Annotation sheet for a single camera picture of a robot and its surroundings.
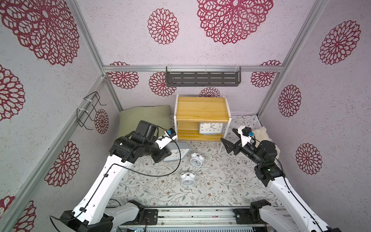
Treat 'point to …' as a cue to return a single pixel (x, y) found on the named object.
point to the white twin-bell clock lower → (188, 178)
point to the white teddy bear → (260, 134)
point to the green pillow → (160, 116)
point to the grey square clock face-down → (177, 150)
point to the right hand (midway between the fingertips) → (228, 133)
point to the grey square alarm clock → (210, 128)
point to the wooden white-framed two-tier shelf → (201, 118)
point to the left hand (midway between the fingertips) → (165, 151)
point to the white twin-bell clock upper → (196, 160)
